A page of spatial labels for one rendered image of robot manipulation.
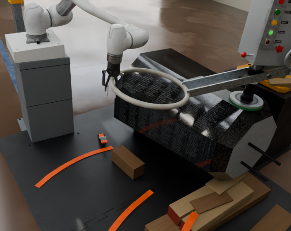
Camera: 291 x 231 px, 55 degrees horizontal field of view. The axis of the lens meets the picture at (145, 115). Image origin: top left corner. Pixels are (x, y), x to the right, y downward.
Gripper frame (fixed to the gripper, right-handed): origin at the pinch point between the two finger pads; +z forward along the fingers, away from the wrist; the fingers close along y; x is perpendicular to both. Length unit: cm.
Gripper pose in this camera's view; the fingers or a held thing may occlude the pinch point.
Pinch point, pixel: (111, 92)
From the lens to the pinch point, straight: 174.7
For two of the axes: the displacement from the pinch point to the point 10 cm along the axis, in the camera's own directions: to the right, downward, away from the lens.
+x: 1.2, -5.1, 8.5
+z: -1.5, 8.4, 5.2
